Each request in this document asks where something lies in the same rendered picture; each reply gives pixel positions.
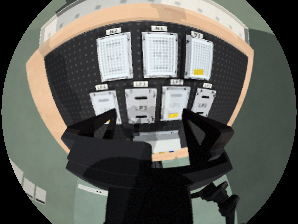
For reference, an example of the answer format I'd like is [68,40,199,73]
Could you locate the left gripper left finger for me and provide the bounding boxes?
[65,108,117,140]

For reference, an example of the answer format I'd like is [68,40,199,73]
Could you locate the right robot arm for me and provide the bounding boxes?
[208,184,239,224]

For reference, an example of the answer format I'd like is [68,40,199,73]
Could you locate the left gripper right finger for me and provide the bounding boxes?
[182,108,234,165]

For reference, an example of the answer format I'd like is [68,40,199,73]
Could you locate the white label plate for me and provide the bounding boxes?
[94,83,109,91]
[105,27,122,36]
[202,83,213,89]
[170,79,184,85]
[133,80,149,87]
[150,26,168,32]
[190,30,204,39]

